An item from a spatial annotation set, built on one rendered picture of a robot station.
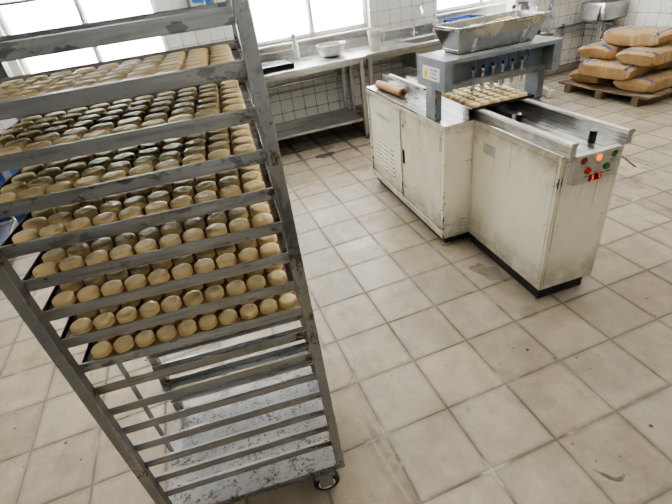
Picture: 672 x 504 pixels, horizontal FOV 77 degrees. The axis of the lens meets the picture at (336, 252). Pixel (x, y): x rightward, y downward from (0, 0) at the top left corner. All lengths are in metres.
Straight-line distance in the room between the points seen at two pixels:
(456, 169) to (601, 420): 1.49
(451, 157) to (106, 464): 2.33
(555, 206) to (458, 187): 0.71
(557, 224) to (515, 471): 1.14
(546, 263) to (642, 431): 0.83
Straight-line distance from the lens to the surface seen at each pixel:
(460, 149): 2.65
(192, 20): 0.90
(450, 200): 2.76
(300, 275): 1.07
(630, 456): 2.06
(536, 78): 2.99
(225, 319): 1.21
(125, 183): 0.99
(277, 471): 1.75
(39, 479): 2.41
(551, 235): 2.33
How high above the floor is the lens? 1.63
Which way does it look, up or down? 33 degrees down
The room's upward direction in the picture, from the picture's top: 9 degrees counter-clockwise
